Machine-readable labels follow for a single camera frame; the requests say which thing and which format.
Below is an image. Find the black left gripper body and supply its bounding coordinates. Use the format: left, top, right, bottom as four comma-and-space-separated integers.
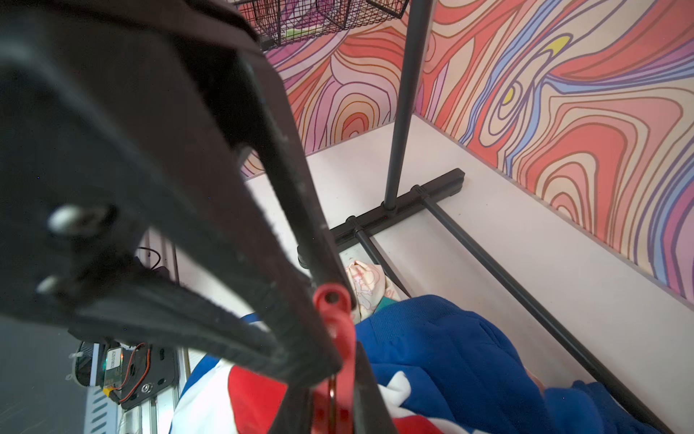
1, 1, 179, 326

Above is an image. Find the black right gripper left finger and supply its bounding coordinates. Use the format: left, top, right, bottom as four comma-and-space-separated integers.
267, 386, 313, 434

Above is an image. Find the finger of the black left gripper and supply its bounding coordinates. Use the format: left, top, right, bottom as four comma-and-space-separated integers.
162, 1, 346, 303
74, 79, 333, 387

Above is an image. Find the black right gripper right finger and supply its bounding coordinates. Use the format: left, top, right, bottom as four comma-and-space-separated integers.
354, 343, 398, 434

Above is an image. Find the red clothespin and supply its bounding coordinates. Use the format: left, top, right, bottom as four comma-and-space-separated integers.
311, 283, 356, 433

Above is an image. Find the blue red white jacket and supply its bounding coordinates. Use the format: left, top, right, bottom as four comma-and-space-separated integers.
171, 295, 652, 433

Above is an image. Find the pink patterned kids jacket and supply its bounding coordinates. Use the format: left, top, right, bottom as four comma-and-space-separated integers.
346, 260, 401, 324

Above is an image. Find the black clothes rack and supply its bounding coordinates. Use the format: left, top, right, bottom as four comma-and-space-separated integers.
331, 1, 670, 433

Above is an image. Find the black wire basket left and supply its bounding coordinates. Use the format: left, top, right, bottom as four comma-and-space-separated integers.
231, 0, 408, 52

